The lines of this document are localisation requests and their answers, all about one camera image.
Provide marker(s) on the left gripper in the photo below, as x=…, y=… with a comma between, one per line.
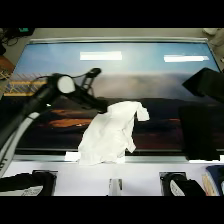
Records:
x=92, y=101

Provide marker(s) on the white shirt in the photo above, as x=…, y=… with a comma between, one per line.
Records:
x=106, y=133

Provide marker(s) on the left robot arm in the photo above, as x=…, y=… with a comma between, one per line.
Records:
x=36, y=100

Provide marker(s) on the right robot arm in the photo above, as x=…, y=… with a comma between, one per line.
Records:
x=207, y=84

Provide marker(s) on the blue garment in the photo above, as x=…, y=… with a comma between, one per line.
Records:
x=217, y=176

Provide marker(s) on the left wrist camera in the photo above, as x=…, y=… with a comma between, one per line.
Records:
x=90, y=76

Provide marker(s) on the silver frame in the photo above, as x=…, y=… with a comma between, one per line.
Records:
x=115, y=186

